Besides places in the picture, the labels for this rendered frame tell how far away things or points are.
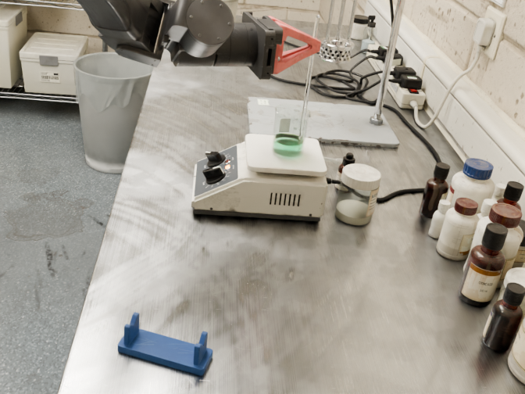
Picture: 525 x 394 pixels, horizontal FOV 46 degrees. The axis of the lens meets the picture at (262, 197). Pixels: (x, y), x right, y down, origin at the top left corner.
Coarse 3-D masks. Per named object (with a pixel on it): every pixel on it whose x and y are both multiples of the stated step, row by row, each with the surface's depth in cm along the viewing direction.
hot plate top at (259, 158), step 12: (252, 144) 97; (264, 144) 98; (312, 144) 100; (252, 156) 94; (264, 156) 94; (276, 156) 94; (312, 156) 96; (252, 168) 91; (264, 168) 91; (276, 168) 91; (288, 168) 91; (300, 168) 92; (312, 168) 92; (324, 168) 93
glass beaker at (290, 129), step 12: (276, 108) 93; (288, 108) 95; (300, 108) 95; (276, 120) 92; (288, 120) 91; (300, 120) 91; (276, 132) 93; (288, 132) 92; (300, 132) 92; (276, 144) 94; (288, 144) 92; (300, 144) 93; (288, 156) 94; (300, 156) 95
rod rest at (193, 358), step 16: (128, 336) 67; (144, 336) 69; (160, 336) 69; (128, 352) 67; (144, 352) 67; (160, 352) 67; (176, 352) 68; (192, 352) 68; (208, 352) 68; (176, 368) 67; (192, 368) 66
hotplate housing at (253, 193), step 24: (240, 144) 102; (240, 168) 94; (192, 192) 95; (216, 192) 92; (240, 192) 92; (264, 192) 92; (288, 192) 92; (312, 192) 93; (240, 216) 94; (264, 216) 95; (288, 216) 95; (312, 216) 95
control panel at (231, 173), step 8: (224, 152) 101; (232, 152) 100; (200, 160) 103; (208, 160) 101; (224, 160) 99; (232, 160) 97; (200, 168) 100; (208, 168) 99; (224, 168) 96; (232, 168) 95; (200, 176) 98; (232, 176) 93; (200, 184) 95; (208, 184) 94; (216, 184) 93; (200, 192) 93
